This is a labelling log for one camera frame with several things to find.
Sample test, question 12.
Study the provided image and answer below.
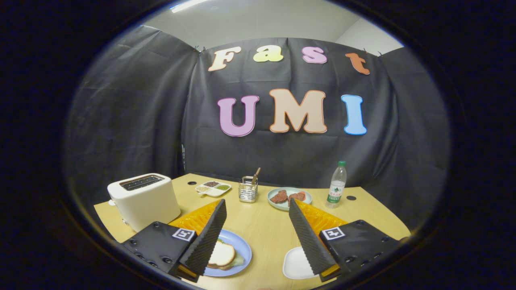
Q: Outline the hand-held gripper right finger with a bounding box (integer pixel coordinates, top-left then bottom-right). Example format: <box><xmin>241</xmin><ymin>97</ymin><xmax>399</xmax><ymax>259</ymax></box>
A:
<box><xmin>288</xmin><ymin>198</ymin><xmax>406</xmax><ymax>282</ymax></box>

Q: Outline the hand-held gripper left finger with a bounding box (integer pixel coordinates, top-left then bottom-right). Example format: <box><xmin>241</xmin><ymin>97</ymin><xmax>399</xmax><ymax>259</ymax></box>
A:
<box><xmin>121</xmin><ymin>199</ymin><xmax>227</xmax><ymax>282</ymax></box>

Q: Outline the toasted bread slice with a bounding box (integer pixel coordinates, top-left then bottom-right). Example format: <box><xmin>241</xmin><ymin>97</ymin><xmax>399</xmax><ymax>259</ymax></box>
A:
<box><xmin>207</xmin><ymin>241</ymin><xmax>236</xmax><ymax>268</ymax></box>

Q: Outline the green lettuce leaf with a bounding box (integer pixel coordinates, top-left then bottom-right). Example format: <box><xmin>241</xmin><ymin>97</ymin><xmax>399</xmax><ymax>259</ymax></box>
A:
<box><xmin>217</xmin><ymin>238</ymin><xmax>245</xmax><ymax>269</ymax></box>

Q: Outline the white square plate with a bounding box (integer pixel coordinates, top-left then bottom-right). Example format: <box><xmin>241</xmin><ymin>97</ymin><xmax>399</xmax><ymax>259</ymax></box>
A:
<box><xmin>282</xmin><ymin>246</ymin><xmax>319</xmax><ymax>280</ymax></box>

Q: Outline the blue round plate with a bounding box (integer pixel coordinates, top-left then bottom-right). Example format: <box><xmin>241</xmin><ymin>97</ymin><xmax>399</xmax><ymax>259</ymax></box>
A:
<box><xmin>203</xmin><ymin>229</ymin><xmax>252</xmax><ymax>277</ymax></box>

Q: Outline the pale green round plate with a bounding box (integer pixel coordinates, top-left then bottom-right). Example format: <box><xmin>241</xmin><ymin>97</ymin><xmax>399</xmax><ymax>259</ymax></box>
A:
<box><xmin>267</xmin><ymin>187</ymin><xmax>313</xmax><ymax>211</ymax></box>

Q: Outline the white divided condiment tray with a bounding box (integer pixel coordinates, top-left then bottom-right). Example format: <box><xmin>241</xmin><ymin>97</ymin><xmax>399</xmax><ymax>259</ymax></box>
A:
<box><xmin>195</xmin><ymin>180</ymin><xmax>232</xmax><ymax>197</ymax></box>

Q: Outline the clear plastic water bottle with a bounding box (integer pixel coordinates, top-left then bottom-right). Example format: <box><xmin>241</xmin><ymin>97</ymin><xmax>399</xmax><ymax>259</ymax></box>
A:
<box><xmin>325</xmin><ymin>161</ymin><xmax>347</xmax><ymax>209</ymax></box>

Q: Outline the metal mesh utensil holder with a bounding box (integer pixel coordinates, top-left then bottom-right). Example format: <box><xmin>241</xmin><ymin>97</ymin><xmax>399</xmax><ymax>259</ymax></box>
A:
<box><xmin>238</xmin><ymin>176</ymin><xmax>258</xmax><ymax>203</ymax></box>

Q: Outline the white toaster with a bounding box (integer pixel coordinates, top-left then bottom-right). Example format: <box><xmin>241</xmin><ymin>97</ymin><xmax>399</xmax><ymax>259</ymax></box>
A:
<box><xmin>107</xmin><ymin>173</ymin><xmax>181</xmax><ymax>233</ymax></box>

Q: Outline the black backdrop cloth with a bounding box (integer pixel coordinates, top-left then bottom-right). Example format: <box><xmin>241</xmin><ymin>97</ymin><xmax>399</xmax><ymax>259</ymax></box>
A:
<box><xmin>62</xmin><ymin>25</ymin><xmax>451</xmax><ymax>232</ymax></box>

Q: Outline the ceiling light panel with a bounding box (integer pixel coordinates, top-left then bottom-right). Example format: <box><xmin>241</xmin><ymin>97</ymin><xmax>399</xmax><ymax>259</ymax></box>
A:
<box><xmin>169</xmin><ymin>0</ymin><xmax>210</xmax><ymax>13</ymax></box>

